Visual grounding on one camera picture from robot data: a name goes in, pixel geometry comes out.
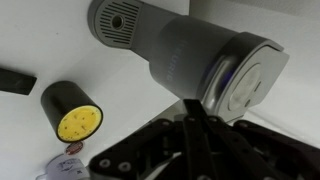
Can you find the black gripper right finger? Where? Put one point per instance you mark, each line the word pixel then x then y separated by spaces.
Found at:
pixel 244 151

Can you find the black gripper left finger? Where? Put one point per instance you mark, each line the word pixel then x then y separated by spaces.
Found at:
pixel 155 151

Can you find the small red white packet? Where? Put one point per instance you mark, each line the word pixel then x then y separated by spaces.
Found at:
pixel 74 148

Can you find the black cup yellow inside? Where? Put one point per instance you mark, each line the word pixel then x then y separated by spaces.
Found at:
pixel 73 115

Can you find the white labelled packet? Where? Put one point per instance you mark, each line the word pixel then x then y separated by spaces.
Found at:
pixel 65 167

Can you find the black rectangular block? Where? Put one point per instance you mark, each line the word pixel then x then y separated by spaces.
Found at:
pixel 15 82

